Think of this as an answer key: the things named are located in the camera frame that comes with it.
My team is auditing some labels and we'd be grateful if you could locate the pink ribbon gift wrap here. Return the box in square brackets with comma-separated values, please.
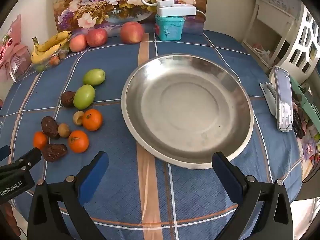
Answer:
[0, 14, 32, 83]

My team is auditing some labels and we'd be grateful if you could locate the round steel plate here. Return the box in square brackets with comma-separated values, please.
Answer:
[121, 54, 254, 169]

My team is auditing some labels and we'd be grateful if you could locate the white plastic bag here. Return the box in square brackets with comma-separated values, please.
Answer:
[252, 44, 272, 64]

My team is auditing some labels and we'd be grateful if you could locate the person's left hand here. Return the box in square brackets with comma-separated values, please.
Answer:
[0, 202, 22, 237]

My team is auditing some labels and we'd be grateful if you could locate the pale longan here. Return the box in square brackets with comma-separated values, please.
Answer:
[73, 111, 85, 126]

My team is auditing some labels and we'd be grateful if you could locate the large red apple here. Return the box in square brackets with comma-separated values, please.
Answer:
[120, 21, 145, 44]

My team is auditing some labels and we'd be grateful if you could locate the white power strip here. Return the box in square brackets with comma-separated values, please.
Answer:
[156, 4, 197, 17]

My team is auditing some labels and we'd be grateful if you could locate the grey phone stand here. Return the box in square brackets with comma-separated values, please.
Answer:
[259, 81, 278, 117]

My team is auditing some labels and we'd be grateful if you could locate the smartphone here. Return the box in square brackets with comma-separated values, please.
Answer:
[273, 66, 293, 132]

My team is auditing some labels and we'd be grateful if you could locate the teal patterned box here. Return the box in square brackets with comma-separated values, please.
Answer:
[154, 14, 185, 41]

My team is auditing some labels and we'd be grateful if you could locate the dark wrinkled passion fruit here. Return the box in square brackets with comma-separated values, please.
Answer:
[42, 143, 68, 162]
[61, 91, 76, 108]
[41, 116, 60, 139]

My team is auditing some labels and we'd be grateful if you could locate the brown longan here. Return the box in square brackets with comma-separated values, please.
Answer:
[58, 123, 71, 138]

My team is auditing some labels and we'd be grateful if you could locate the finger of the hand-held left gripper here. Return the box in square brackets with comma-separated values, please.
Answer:
[0, 145, 12, 162]
[11, 147, 42, 172]

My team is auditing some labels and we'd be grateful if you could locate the clear plastic fruit container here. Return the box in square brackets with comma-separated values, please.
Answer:
[31, 44, 70, 72]

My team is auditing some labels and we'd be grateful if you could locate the green jujube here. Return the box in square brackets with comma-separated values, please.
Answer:
[73, 84, 96, 110]
[82, 68, 106, 86]

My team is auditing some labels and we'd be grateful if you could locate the pale orange apple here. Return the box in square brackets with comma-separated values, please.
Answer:
[69, 34, 88, 53]

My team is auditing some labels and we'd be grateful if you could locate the flower painting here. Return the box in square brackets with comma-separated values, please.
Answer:
[51, 0, 209, 38]

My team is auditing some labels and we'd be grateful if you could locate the light green box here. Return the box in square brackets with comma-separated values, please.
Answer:
[290, 77, 320, 124]

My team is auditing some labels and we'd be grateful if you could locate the blue plaid tablecloth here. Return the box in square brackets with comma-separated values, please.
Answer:
[0, 30, 308, 240]

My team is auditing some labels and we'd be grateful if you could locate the white lattice basket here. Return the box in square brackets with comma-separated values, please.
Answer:
[287, 2, 320, 80]

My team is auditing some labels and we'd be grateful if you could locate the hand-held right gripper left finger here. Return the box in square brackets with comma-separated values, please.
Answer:
[27, 151, 110, 240]

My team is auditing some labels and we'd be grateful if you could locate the bunch of yellow bananas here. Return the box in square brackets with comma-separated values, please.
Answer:
[30, 31, 72, 64]

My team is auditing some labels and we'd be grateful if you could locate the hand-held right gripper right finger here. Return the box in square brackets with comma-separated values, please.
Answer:
[211, 151, 293, 240]

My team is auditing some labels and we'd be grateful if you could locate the white shelf frame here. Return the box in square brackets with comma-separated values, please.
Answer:
[242, 0, 297, 68]

